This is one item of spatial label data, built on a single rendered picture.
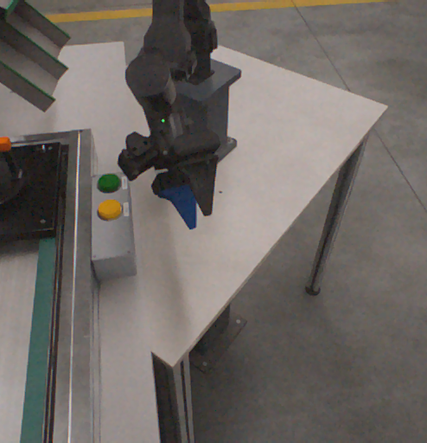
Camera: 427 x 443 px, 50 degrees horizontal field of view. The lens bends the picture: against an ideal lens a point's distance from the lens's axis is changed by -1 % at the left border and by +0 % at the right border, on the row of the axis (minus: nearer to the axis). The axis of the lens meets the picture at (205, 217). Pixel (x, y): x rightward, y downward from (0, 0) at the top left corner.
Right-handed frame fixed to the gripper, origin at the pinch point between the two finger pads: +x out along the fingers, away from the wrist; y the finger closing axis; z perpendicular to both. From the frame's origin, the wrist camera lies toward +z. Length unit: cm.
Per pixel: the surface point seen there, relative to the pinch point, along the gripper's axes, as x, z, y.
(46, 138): -27.7, 15.4, -34.3
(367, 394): 64, -65, -85
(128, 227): -1.8, 7.0, -17.6
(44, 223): -6.7, 20.2, -20.5
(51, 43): -57, 8, -46
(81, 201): -9.6, 12.9, -22.9
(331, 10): -160, -224, -210
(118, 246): 1.3, 9.7, -15.9
